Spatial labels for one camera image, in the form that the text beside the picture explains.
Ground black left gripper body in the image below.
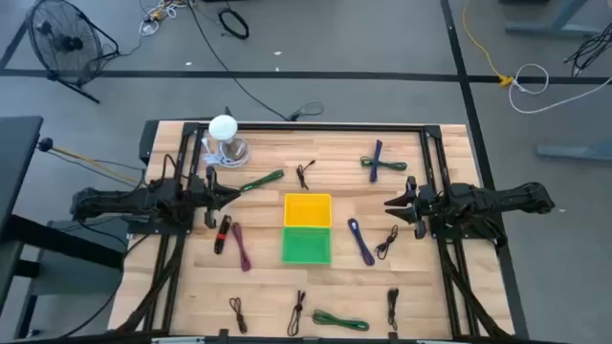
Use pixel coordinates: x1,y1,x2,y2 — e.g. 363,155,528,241
193,164,223,230

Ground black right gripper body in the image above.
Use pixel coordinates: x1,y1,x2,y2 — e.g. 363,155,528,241
405,175,435,240

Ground thin black cable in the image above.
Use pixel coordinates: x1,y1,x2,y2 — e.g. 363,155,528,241
386,287,401,333
286,289,307,337
295,160,317,190
228,296,249,335
374,224,400,261

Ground black cable with red strap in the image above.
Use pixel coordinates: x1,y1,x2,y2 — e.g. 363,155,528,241
213,214,233,256

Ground green cable tie top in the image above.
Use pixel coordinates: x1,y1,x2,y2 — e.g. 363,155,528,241
240,168,285,193

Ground maroon braided cable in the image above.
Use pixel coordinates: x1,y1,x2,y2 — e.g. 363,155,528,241
230,222,252,273

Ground green plastic basket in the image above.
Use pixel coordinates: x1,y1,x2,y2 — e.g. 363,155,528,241
281,226,333,266

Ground white mushroom lamp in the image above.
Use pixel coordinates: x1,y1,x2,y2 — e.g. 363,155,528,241
208,114,251,167

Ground yellow plastic basket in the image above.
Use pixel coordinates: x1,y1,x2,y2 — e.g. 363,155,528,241
283,192,333,228

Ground grey desk foot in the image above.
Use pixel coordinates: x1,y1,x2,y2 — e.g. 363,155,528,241
535,140,612,162

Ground yellow rod with black knob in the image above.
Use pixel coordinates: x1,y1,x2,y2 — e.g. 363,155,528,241
36,137,144,185

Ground black desk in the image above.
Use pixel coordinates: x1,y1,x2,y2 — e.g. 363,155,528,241
0,115,126,316

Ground black floor fan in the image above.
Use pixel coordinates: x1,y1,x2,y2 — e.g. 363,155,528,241
24,0,120,105

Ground grey desk leg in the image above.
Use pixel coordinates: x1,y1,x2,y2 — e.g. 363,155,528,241
504,0,604,38

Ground white lamp cord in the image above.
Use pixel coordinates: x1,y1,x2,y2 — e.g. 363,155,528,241
200,137,251,169

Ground long black power cable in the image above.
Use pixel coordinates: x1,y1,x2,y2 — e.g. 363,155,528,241
188,0,325,122

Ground black metal table frame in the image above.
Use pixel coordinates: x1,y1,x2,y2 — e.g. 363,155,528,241
114,121,517,341

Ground black cable bundle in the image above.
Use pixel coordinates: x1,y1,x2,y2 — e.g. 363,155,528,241
114,232,187,334
437,238,515,338

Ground yellow extension cord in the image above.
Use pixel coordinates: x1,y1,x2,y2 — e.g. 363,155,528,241
461,0,515,90

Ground white power cable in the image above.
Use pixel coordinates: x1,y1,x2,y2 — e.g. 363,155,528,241
507,62,612,115

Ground thick black coiled cable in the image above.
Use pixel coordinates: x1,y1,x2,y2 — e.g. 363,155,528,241
217,6,251,41

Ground white tangled cables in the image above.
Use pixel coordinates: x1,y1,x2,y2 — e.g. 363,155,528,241
138,0,179,37

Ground black tangled cables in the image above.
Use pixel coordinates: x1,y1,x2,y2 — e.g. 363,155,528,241
562,21,612,78

